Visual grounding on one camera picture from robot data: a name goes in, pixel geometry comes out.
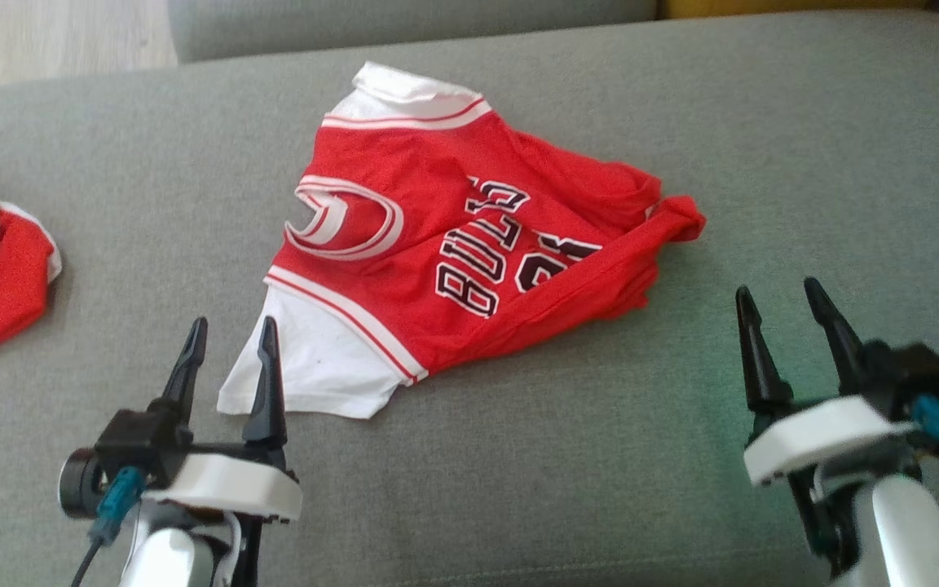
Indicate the red basketball jersey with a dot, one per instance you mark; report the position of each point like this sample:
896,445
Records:
437,204

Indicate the large grey sofa seat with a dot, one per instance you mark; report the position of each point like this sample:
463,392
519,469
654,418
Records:
518,456

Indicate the grey sofa seat cushion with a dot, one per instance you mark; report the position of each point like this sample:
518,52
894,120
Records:
404,24

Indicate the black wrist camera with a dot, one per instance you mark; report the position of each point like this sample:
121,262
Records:
905,375
139,436

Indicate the red shorts white stripe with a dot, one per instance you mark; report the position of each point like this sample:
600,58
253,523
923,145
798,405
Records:
13,269

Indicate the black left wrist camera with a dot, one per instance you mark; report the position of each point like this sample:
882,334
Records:
139,436

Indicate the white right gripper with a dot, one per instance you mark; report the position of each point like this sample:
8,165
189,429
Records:
820,440

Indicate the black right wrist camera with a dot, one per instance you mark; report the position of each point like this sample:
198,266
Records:
905,375

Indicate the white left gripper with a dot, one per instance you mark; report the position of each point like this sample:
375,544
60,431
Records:
225,489

